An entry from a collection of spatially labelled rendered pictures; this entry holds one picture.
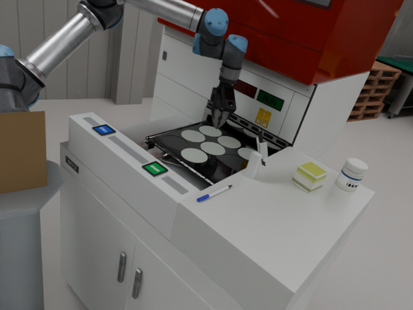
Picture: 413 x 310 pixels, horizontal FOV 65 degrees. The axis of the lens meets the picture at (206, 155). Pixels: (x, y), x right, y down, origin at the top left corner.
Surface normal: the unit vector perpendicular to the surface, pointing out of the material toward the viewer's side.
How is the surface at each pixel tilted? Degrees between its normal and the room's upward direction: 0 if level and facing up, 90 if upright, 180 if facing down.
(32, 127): 90
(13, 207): 0
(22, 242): 90
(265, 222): 0
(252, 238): 0
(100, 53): 90
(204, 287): 90
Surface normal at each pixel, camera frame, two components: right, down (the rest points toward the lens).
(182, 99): -0.65, 0.26
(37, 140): 0.56, 0.52
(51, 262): 0.22, -0.84
